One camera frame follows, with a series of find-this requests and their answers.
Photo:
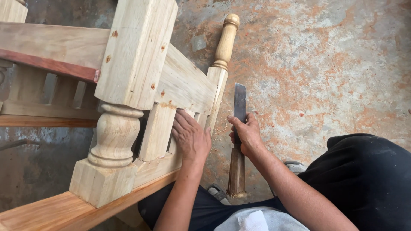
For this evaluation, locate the person's grey shirt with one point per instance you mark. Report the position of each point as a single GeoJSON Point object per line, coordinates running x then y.
{"type": "Point", "coordinates": [282, 221]}

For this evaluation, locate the person's black shorts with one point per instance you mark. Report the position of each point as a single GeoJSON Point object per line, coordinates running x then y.
{"type": "Point", "coordinates": [369, 179]}

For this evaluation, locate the white frayed cloth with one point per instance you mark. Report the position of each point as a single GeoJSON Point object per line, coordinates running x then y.
{"type": "Point", "coordinates": [253, 222]}

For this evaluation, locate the grey sandal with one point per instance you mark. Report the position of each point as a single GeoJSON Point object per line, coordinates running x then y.
{"type": "Point", "coordinates": [296, 166]}
{"type": "Point", "coordinates": [219, 194]}

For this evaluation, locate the person's right hand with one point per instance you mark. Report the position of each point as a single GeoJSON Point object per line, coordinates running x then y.
{"type": "Point", "coordinates": [252, 136]}

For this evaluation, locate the unfinished wooden furniture frame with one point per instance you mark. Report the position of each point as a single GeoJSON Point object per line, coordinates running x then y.
{"type": "Point", "coordinates": [135, 57]}

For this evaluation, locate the person's left hand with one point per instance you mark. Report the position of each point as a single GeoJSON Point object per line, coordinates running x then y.
{"type": "Point", "coordinates": [192, 141]}

